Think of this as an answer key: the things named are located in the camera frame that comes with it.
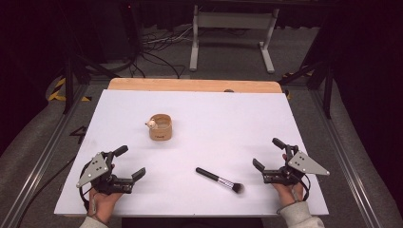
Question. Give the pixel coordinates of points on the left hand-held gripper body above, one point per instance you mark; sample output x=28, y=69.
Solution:
x=104, y=180

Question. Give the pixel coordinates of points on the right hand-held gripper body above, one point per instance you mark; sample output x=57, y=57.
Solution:
x=285, y=177

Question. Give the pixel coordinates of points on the black makeup brush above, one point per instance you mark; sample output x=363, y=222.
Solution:
x=218, y=180

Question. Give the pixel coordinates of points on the wooden cup with small figurine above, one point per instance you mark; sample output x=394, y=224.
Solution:
x=161, y=129

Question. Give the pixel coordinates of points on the person's right hand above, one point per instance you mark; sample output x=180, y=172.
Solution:
x=289, y=193

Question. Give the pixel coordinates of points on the person's left hand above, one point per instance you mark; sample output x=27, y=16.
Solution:
x=103, y=204

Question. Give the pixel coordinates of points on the black tape floor mark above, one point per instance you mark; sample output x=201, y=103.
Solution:
x=79, y=133

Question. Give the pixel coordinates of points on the white table mat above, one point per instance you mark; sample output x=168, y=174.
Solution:
x=202, y=126

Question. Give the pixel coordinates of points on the black tripod stand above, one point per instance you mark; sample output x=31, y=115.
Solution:
x=328, y=88
x=69, y=82

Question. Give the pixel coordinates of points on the yellow black floor tape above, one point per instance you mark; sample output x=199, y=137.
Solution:
x=57, y=91

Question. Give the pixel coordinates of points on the white metal stand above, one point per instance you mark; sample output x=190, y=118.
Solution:
x=233, y=20

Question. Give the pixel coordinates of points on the aluminium floor rail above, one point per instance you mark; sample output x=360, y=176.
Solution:
x=41, y=164
x=345, y=158

